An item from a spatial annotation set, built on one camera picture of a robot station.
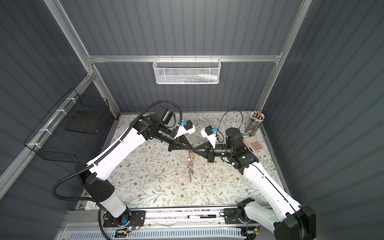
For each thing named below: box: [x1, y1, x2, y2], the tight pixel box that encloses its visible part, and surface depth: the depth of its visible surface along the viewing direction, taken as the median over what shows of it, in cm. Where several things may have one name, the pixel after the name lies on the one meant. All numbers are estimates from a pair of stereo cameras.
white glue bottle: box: [197, 74, 219, 81], surface depth 93 cm
